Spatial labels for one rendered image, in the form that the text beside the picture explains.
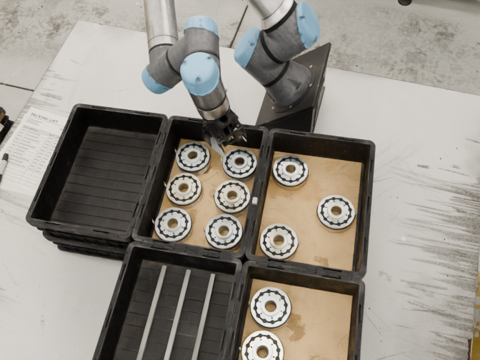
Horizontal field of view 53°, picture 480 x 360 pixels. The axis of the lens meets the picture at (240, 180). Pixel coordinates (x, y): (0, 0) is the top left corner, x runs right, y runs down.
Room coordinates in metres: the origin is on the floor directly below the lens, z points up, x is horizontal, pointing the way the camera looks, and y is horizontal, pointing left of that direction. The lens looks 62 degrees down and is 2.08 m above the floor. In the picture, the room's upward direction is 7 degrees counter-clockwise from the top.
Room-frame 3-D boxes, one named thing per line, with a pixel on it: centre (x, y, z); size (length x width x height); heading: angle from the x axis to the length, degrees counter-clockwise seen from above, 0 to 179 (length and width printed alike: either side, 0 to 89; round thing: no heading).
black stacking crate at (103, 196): (0.72, 0.39, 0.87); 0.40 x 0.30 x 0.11; 163
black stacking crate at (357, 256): (0.55, -0.19, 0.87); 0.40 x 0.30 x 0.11; 163
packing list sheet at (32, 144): (0.96, 0.70, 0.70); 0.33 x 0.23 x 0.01; 157
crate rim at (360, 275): (0.55, -0.19, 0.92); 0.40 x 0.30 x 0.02; 163
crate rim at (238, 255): (0.64, 0.10, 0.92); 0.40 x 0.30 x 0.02; 163
